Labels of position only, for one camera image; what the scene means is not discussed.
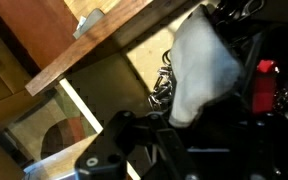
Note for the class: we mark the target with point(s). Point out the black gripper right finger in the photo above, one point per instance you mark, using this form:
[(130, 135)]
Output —
[(274, 160)]

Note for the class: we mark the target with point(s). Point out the patterned floor rug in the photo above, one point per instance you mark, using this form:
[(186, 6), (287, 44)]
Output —
[(60, 133)]

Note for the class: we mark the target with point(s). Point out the red box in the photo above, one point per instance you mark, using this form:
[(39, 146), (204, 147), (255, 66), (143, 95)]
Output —
[(264, 86)]

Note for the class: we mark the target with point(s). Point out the grey cloth pouch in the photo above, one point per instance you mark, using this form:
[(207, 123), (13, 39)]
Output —
[(204, 66)]

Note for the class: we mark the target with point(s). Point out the wooden drawer white sides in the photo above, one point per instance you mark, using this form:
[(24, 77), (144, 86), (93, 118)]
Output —
[(94, 40)]

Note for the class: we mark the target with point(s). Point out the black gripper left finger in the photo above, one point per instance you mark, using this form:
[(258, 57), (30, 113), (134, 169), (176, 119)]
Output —
[(97, 163)]

